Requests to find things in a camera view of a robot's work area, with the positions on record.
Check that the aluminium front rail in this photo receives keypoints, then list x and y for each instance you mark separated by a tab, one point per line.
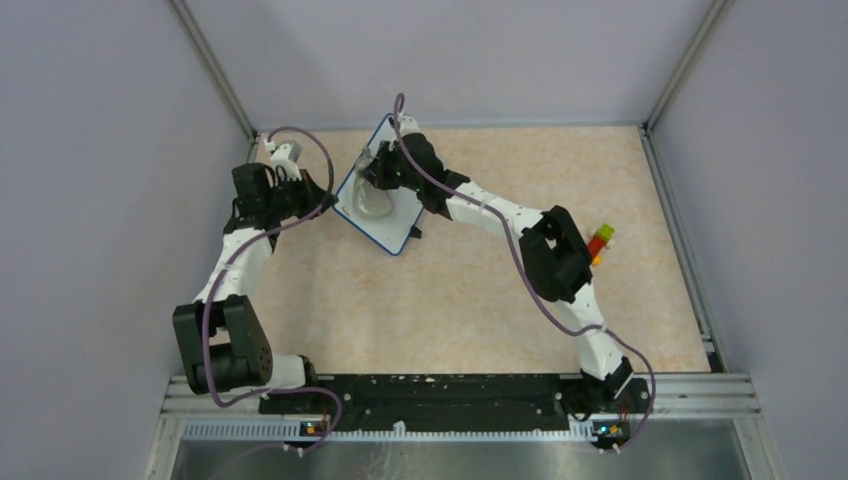
679	399

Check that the left aluminium frame post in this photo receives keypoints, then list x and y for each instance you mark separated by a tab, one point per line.
211	66

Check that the blue framed small whiteboard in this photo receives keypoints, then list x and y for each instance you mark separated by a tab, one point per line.
390	233

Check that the wrist white camera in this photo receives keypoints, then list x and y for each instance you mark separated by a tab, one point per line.
403	124
283	159

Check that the aluminium frame post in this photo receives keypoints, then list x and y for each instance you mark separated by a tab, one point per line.
691	54
211	66

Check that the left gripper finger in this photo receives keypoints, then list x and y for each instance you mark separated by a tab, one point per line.
323	201
307	184

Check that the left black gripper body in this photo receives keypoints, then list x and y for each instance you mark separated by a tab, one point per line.
292	199

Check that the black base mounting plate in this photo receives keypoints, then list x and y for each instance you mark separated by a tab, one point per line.
485	403

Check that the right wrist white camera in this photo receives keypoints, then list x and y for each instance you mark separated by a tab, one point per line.
403	124

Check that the right aluminium frame post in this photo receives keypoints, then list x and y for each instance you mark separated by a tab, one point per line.
691	54

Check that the grey oval whiteboard eraser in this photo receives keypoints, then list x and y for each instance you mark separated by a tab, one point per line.
368	201

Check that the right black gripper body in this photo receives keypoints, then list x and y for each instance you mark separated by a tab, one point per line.
391	174

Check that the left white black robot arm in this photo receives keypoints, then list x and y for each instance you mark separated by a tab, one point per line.
220	338

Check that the red yellow green toy bricks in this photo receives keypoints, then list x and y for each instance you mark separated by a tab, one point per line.
599	239

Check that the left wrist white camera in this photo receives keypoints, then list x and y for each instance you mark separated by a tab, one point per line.
283	159

